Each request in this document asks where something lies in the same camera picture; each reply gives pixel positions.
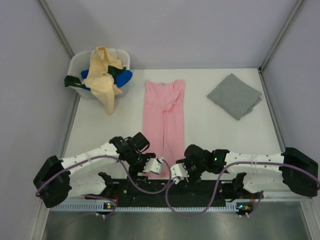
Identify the yellow t shirt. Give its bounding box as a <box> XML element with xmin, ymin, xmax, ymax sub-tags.
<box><xmin>83</xmin><ymin>46</ymin><xmax>124</xmax><ymax>115</ymax></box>

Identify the pink t shirt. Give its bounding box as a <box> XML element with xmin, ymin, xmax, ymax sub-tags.
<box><xmin>142</xmin><ymin>80</ymin><xmax>186</xmax><ymax>167</ymax></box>

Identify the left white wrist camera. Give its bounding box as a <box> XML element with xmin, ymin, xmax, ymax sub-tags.
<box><xmin>142</xmin><ymin>157</ymin><xmax>164</xmax><ymax>177</ymax></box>

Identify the left aluminium corner post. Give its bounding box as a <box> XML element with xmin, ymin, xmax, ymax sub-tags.
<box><xmin>37</xmin><ymin>0</ymin><xmax>75</xmax><ymax>58</ymax></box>

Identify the right aluminium corner post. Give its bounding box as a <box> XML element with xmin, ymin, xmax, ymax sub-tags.
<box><xmin>258</xmin><ymin>0</ymin><xmax>307</xmax><ymax>73</ymax></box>

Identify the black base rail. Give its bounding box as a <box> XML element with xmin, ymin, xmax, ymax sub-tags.
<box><xmin>84</xmin><ymin>176</ymin><xmax>263</xmax><ymax>207</ymax></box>

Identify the white plastic basket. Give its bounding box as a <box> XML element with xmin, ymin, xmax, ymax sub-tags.
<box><xmin>67</xmin><ymin>48</ymin><xmax>131</xmax><ymax>99</ymax></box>

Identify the aluminium frame bar front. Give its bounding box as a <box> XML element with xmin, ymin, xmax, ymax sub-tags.
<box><xmin>263</xmin><ymin>191</ymin><xmax>311</xmax><ymax>201</ymax></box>

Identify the blue t shirt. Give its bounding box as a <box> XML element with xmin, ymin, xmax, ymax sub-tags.
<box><xmin>80</xmin><ymin>70</ymin><xmax>133</xmax><ymax>88</ymax></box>

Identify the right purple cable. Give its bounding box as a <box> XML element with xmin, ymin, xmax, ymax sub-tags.
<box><xmin>165</xmin><ymin>161</ymin><xmax>320</xmax><ymax>215</ymax></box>

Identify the slotted grey cable duct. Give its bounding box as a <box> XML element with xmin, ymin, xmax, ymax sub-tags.
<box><xmin>50</xmin><ymin>201</ymin><xmax>252</xmax><ymax>213</ymax></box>

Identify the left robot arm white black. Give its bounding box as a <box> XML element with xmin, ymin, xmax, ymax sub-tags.
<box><xmin>33</xmin><ymin>132</ymin><xmax>162</xmax><ymax>208</ymax></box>

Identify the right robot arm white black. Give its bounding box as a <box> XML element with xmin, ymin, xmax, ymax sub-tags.
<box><xmin>170</xmin><ymin>144</ymin><xmax>320</xmax><ymax>198</ymax></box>

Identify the aluminium corner post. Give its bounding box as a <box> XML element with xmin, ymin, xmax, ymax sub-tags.
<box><xmin>258</xmin><ymin>0</ymin><xmax>307</xmax><ymax>73</ymax></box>
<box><xmin>37</xmin><ymin>0</ymin><xmax>75</xmax><ymax>58</ymax></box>

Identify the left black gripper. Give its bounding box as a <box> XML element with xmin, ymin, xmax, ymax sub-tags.
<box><xmin>126</xmin><ymin>150</ymin><xmax>156</xmax><ymax>182</ymax></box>

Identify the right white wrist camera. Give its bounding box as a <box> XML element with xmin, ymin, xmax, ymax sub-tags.
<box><xmin>170</xmin><ymin>163</ymin><xmax>190</xmax><ymax>185</ymax></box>

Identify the dark green t shirt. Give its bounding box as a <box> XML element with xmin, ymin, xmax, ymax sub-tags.
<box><xmin>64</xmin><ymin>66</ymin><xmax>127</xmax><ymax>91</ymax></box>

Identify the folded grey t shirt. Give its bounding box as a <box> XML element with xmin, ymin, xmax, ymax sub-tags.
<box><xmin>207</xmin><ymin>73</ymin><xmax>262</xmax><ymax>121</ymax></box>

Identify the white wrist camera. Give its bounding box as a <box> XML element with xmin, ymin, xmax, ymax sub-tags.
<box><xmin>142</xmin><ymin>157</ymin><xmax>164</xmax><ymax>177</ymax></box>
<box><xmin>170</xmin><ymin>163</ymin><xmax>190</xmax><ymax>185</ymax></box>

